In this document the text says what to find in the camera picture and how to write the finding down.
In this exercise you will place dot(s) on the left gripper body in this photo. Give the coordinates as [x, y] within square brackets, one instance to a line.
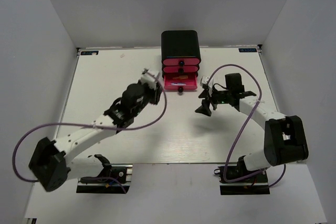
[146, 100]

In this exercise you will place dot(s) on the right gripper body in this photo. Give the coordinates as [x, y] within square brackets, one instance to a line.
[220, 96]

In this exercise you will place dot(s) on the blue marker cap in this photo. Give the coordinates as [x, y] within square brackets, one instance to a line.
[177, 84]

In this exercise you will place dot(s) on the orange marker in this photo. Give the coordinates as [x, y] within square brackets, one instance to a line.
[183, 77]

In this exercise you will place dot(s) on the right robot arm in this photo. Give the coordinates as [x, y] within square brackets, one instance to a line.
[284, 136]

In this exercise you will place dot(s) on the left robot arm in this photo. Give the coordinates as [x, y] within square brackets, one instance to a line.
[51, 162]

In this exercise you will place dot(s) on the right table logo sticker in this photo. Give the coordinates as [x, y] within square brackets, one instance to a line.
[247, 50]

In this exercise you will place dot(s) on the table logo sticker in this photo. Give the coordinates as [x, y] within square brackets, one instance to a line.
[247, 50]
[89, 53]

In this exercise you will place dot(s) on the black drawer cabinet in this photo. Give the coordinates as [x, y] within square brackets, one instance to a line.
[180, 44]

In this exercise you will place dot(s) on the left table logo sticker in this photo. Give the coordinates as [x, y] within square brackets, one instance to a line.
[89, 53]

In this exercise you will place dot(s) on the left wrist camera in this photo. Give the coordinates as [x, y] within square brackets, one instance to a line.
[150, 77]

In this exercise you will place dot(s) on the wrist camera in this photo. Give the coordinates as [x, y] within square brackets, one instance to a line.
[206, 83]
[150, 77]

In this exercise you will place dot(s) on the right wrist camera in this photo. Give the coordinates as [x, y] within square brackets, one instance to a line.
[206, 83]

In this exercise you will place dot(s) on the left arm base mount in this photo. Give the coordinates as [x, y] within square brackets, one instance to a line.
[113, 179]

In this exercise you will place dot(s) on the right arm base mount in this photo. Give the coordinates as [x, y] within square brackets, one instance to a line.
[256, 185]

